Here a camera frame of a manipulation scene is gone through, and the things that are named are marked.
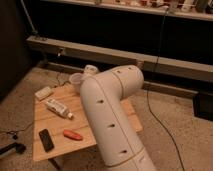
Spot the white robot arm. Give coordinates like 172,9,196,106
80,65,157,171

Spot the white tube with cap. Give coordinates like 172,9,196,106
45,99,73,119

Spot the wooden table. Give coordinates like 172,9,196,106
32,83,144,171

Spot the orange carrot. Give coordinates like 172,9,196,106
63,130,83,141

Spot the metal pole stand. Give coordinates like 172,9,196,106
20,0,47,41

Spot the long shelf ledge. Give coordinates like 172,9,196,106
27,36,213,83

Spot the black object on floor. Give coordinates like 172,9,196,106
0,142,26,156

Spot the hanging black power cable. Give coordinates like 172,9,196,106
145,7,186,171

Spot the black floor cable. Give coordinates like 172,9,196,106
0,121,35,140

